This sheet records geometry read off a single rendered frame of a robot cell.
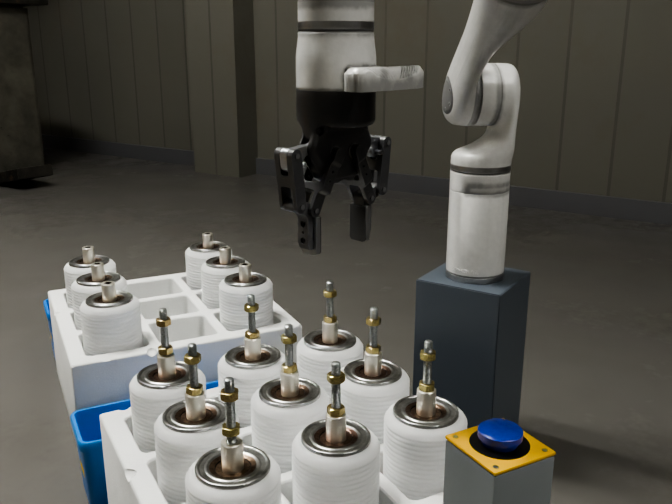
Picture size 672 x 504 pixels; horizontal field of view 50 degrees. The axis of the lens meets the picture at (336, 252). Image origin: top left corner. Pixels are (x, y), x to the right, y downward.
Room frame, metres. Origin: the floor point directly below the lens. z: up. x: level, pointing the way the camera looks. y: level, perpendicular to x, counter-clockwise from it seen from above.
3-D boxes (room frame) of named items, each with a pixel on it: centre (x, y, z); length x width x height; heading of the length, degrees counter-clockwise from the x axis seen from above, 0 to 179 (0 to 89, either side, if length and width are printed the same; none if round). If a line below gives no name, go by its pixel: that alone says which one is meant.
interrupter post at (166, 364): (0.85, 0.22, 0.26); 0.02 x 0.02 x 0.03
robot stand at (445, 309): (1.11, -0.22, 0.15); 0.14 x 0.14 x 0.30; 57
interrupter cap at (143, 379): (0.85, 0.22, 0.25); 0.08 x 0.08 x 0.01
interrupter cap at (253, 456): (0.64, 0.10, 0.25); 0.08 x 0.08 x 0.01
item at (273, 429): (0.80, 0.06, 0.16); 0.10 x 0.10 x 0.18
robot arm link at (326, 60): (0.68, -0.01, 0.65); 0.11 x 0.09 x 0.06; 46
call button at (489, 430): (0.58, -0.15, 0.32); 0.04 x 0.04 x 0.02
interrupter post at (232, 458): (0.64, 0.10, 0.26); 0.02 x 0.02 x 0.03
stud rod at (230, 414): (0.64, 0.10, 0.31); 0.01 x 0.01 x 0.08
